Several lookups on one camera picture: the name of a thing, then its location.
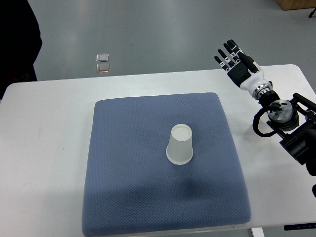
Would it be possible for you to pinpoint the wooden box corner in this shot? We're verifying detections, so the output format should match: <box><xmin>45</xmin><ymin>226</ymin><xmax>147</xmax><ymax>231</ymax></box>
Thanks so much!
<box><xmin>276</xmin><ymin>0</ymin><xmax>316</xmax><ymax>10</ymax></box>

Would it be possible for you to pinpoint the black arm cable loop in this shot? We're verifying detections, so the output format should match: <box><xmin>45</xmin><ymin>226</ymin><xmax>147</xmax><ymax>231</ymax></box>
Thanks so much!
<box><xmin>252</xmin><ymin>106</ymin><xmax>281</xmax><ymax>138</ymax></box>

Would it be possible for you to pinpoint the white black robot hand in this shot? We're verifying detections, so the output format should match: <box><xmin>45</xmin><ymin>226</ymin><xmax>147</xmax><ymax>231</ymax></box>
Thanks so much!
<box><xmin>214</xmin><ymin>39</ymin><xmax>272</xmax><ymax>97</ymax></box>

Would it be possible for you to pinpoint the metal floor plate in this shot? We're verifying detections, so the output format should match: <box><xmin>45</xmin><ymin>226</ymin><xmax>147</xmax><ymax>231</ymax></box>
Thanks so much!
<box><xmin>96</xmin><ymin>53</ymin><xmax>109</xmax><ymax>62</ymax></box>
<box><xmin>96</xmin><ymin>63</ymin><xmax>110</xmax><ymax>73</ymax></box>

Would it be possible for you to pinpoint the white paper cup on cushion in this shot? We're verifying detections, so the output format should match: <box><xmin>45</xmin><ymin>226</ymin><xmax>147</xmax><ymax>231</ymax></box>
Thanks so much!
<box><xmin>166</xmin><ymin>124</ymin><xmax>194</xmax><ymax>165</ymax></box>

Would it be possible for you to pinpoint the black desk control panel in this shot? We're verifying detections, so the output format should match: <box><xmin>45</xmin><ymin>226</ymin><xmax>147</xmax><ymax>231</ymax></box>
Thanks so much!
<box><xmin>283</xmin><ymin>223</ymin><xmax>316</xmax><ymax>231</ymax></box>

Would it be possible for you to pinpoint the blue quilted cushion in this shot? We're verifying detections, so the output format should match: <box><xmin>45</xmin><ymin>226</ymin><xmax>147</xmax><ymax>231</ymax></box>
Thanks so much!
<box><xmin>82</xmin><ymin>92</ymin><xmax>251</xmax><ymax>237</ymax></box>

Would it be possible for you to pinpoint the lower metal floor plate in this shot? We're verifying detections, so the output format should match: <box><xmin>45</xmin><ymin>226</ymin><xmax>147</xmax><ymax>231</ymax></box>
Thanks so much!
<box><xmin>96</xmin><ymin>63</ymin><xmax>110</xmax><ymax>73</ymax></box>

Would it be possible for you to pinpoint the black tripod leg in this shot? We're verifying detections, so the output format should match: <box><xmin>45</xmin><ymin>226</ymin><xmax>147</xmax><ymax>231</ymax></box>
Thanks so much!
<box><xmin>308</xmin><ymin>8</ymin><xmax>316</xmax><ymax>18</ymax></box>

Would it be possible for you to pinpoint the upper metal floor plate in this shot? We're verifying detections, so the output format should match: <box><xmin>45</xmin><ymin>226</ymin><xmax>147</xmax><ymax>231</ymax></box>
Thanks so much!
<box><xmin>96</xmin><ymin>53</ymin><xmax>109</xmax><ymax>62</ymax></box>

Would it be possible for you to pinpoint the white paper cup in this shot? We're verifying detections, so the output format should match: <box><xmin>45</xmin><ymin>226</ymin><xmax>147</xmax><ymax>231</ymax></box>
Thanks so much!
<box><xmin>166</xmin><ymin>124</ymin><xmax>194</xmax><ymax>165</ymax></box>
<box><xmin>244</xmin><ymin>119</ymin><xmax>272</xmax><ymax>146</ymax></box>

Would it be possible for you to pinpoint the person in dark clothes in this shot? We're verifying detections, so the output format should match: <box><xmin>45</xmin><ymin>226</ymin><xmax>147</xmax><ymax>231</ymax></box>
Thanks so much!
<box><xmin>0</xmin><ymin>0</ymin><xmax>42</xmax><ymax>98</ymax></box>

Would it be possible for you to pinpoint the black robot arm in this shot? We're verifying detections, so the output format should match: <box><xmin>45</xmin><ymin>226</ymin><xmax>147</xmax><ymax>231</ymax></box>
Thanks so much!
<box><xmin>214</xmin><ymin>39</ymin><xmax>316</xmax><ymax>176</ymax></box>

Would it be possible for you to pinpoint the white table leg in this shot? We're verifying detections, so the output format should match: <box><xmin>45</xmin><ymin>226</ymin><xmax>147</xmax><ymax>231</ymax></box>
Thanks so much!
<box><xmin>251</xmin><ymin>228</ymin><xmax>265</xmax><ymax>237</ymax></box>

